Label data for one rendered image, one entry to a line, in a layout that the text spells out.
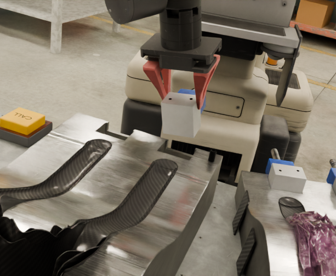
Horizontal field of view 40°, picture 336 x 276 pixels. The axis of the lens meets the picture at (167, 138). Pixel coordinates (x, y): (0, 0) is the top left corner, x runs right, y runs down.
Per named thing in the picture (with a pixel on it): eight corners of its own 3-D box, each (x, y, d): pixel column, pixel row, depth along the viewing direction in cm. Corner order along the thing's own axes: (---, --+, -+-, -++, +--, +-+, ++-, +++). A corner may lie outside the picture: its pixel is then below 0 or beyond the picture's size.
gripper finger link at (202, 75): (208, 121, 66) (207, 59, 61) (161, 114, 68) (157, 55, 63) (220, 99, 71) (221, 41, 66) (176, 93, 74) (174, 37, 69)
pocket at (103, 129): (106, 139, 80) (107, 120, 78) (134, 148, 78) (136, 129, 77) (92, 151, 76) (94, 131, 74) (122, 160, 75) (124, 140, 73)
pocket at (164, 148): (164, 158, 77) (166, 138, 75) (193, 167, 76) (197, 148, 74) (153, 170, 73) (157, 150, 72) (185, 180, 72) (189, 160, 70)
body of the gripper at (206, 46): (209, 68, 62) (209, 13, 58) (139, 61, 65) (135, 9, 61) (222, 50, 67) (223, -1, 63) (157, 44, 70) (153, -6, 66)
